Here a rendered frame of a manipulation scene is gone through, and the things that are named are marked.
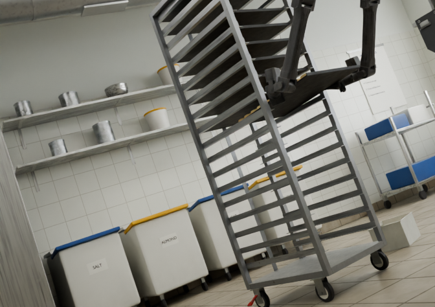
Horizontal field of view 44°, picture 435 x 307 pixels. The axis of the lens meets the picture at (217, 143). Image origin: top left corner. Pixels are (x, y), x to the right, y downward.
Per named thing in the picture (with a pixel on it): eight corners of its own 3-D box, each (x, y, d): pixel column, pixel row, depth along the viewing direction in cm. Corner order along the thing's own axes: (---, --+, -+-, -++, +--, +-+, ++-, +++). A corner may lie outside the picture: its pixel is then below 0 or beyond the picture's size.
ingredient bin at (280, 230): (285, 258, 496) (256, 179, 506) (256, 261, 553) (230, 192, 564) (331, 238, 519) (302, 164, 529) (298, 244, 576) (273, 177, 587)
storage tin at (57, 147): (67, 157, 501) (63, 142, 503) (70, 153, 488) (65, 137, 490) (52, 161, 494) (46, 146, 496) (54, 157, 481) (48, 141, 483)
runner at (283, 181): (301, 178, 257) (298, 172, 257) (297, 179, 255) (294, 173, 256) (226, 207, 307) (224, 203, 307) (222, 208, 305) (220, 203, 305)
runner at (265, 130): (281, 125, 261) (279, 120, 261) (277, 127, 259) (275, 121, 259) (210, 163, 310) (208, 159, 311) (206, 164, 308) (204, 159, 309)
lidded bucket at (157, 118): (168, 131, 554) (162, 113, 557) (176, 125, 533) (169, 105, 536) (147, 137, 543) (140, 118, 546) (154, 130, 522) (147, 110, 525)
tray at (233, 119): (315, 84, 289) (314, 81, 289) (263, 93, 264) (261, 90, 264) (248, 122, 335) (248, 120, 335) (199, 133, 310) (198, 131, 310)
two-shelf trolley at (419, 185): (427, 191, 658) (392, 106, 673) (466, 180, 613) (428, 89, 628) (384, 210, 611) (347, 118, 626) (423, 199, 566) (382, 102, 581)
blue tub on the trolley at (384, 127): (385, 136, 634) (380, 123, 636) (410, 125, 600) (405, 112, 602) (368, 142, 619) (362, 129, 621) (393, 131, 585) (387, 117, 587)
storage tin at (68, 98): (79, 111, 519) (75, 96, 522) (83, 104, 504) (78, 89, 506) (61, 114, 511) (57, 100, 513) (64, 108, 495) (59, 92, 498)
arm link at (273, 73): (282, 88, 232) (295, 89, 238) (278, 62, 234) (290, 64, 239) (263, 95, 241) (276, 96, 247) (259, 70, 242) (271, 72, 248)
